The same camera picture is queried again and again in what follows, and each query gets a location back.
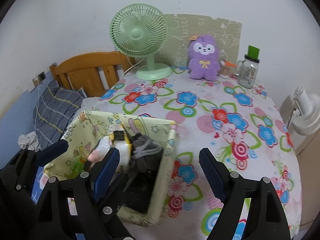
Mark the white cloth drawstring bag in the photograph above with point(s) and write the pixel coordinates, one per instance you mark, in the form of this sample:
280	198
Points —
123	146

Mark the purple plush toy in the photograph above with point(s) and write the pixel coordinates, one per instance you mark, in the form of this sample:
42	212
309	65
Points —
203	59

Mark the grey plaid pillow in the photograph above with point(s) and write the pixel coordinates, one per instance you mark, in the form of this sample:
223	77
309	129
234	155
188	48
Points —
54	111

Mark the grey knit cloth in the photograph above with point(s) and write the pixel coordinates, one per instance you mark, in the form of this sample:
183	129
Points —
146	154

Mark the white standing fan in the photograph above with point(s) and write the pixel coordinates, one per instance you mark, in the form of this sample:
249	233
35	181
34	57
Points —
306	121

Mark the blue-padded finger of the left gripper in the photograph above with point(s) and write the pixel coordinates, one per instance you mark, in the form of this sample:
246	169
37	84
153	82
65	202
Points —
51	152

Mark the glass jar green lid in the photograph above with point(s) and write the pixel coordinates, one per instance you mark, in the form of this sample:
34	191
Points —
247	69

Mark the black plastic bundle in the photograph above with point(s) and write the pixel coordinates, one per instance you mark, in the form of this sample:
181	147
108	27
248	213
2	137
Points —
139	190

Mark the floral tablecloth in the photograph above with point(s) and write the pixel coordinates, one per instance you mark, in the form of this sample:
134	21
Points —
241	127

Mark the green desk fan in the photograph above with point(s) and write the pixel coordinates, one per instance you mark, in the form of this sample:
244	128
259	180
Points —
140	31

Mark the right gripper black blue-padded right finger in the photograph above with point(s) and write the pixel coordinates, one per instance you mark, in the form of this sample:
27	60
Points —
266	217

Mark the small jar orange lid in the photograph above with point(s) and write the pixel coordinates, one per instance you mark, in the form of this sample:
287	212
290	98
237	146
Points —
227	68

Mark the yellow fabric storage box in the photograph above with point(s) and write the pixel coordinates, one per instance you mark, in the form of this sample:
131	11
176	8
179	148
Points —
84	133

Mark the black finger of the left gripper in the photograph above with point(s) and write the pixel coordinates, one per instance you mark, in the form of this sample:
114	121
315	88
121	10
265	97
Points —
20	172

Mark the green picture book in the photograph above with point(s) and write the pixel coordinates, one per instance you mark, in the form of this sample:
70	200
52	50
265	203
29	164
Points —
79	166

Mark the pink tissue packet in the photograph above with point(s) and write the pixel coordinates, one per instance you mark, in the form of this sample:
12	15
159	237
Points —
94	156

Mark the yellow cartoon packet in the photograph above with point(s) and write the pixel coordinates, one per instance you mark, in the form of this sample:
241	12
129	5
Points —
118	133

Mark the green patterned backboard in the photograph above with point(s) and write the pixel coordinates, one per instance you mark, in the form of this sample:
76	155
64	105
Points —
182	27

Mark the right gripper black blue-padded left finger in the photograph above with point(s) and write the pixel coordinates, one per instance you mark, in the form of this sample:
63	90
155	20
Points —
87	204

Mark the wall power outlet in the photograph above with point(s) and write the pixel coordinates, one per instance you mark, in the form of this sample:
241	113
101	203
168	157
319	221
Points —
41	76

